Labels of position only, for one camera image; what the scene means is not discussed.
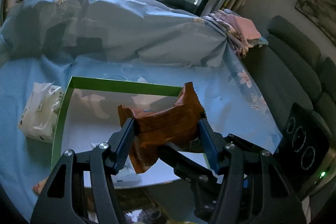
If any orange-brown snack packet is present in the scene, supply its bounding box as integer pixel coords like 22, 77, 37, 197
117, 82, 205, 174

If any small white grey packet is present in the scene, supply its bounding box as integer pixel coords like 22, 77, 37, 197
112, 156, 141, 188

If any beige clear-window snack bag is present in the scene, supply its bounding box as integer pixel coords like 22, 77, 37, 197
32, 177, 49, 196

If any black sesame paste packet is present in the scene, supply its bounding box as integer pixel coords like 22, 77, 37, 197
86, 186, 169, 224

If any white tissue pack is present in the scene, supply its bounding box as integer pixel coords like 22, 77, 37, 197
18, 83, 64, 143

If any green cardboard box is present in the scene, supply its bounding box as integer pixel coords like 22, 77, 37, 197
51, 76, 182, 189

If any dark grey sofa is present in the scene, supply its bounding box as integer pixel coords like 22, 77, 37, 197
241, 15, 336, 201

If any folded pink floral cloth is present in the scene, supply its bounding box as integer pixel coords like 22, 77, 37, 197
206, 9, 269, 58

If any light blue floral bedsheet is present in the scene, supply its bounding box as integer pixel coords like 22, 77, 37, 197
1, 0, 282, 220

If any framed wall painting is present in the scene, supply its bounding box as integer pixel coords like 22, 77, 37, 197
295, 0, 335, 43

